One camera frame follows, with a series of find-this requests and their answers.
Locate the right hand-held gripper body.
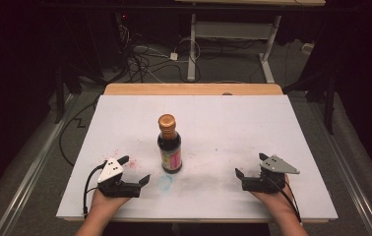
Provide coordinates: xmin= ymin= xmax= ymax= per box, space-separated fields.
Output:
xmin=241 ymin=154 xmax=301 ymax=194

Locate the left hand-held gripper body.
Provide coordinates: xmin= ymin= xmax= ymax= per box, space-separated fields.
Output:
xmin=96 ymin=157 xmax=142 ymax=199

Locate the dark sauce bottle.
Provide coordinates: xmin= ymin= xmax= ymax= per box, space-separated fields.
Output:
xmin=156 ymin=113 xmax=183 ymax=175

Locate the person's right hand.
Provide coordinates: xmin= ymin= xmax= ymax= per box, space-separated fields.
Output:
xmin=250 ymin=174 xmax=295 ymax=217

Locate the person's left hand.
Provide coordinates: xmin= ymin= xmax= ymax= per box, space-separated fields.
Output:
xmin=90 ymin=189 xmax=131 ymax=213

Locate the white table mat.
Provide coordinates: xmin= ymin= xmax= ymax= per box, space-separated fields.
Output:
xmin=55 ymin=93 xmax=340 ymax=221

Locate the dark metal stand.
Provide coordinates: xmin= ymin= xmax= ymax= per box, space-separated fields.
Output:
xmin=53 ymin=63 xmax=84 ymax=125
xmin=281 ymin=62 xmax=337 ymax=136

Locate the wooden table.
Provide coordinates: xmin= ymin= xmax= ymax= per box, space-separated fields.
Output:
xmin=63 ymin=83 xmax=330 ymax=224

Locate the white box on floor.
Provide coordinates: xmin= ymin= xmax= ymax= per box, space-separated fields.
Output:
xmin=301 ymin=41 xmax=315 ymax=55

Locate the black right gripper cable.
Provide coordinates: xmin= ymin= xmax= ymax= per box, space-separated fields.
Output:
xmin=267 ymin=176 xmax=303 ymax=224

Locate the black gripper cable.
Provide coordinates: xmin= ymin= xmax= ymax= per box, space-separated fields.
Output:
xmin=267 ymin=176 xmax=303 ymax=224
xmin=82 ymin=162 xmax=108 ymax=219

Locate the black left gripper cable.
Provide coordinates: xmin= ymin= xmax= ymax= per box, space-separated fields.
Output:
xmin=82 ymin=162 xmax=108 ymax=219

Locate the black floor cable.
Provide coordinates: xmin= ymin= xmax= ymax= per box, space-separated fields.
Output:
xmin=58 ymin=93 xmax=101 ymax=168

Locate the metal floor rail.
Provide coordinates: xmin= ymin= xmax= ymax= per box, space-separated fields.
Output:
xmin=0 ymin=92 xmax=78 ymax=236
xmin=307 ymin=97 xmax=372 ymax=236

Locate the tangle of floor cables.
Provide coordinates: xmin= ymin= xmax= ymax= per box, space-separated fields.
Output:
xmin=117 ymin=23 xmax=203 ymax=85

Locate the white metal desk frame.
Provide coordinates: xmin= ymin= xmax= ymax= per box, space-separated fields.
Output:
xmin=174 ymin=0 xmax=327 ymax=85

